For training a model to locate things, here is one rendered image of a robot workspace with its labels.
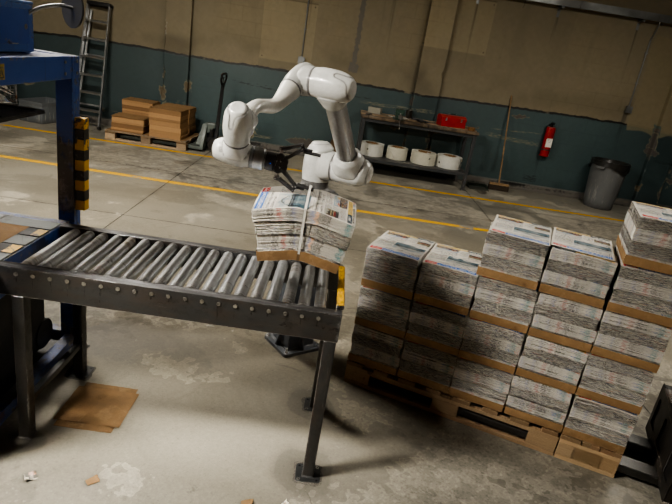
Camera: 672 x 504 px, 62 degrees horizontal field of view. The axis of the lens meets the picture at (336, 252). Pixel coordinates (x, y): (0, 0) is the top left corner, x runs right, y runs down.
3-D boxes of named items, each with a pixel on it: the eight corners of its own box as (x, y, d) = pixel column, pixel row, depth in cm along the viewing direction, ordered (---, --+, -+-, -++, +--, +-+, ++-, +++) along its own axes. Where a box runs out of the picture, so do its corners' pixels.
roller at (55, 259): (96, 240, 261) (96, 230, 259) (45, 279, 217) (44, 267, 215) (86, 238, 261) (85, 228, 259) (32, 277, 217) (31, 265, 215)
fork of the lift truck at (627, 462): (451, 402, 308) (452, 395, 306) (657, 474, 276) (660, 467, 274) (447, 411, 299) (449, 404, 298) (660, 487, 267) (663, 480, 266)
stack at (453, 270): (364, 352, 351) (388, 228, 322) (555, 416, 315) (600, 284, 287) (341, 381, 316) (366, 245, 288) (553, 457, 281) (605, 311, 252)
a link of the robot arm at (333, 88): (342, 164, 315) (378, 173, 308) (331, 187, 309) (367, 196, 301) (316, 57, 250) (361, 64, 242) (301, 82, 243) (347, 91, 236)
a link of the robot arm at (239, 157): (247, 174, 224) (248, 152, 213) (209, 166, 223) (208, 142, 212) (253, 156, 230) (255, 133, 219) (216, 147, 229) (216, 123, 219)
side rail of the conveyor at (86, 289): (337, 336, 224) (342, 310, 220) (337, 343, 219) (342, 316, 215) (3, 288, 220) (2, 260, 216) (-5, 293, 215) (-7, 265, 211)
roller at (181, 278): (206, 256, 263) (207, 247, 261) (177, 298, 218) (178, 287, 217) (196, 255, 262) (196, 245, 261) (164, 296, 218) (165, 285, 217)
